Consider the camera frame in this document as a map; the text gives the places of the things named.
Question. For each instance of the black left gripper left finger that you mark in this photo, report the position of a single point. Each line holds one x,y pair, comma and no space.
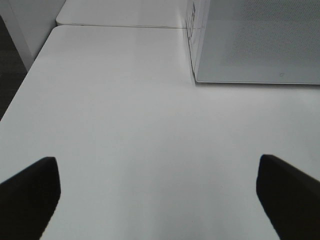
29,199

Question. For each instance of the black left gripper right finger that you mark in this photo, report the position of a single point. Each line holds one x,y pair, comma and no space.
290,198

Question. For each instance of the white partition panel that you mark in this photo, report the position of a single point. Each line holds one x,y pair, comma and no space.
29,23

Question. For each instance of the white microwave oven body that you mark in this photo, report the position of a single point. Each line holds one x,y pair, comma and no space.
196,17

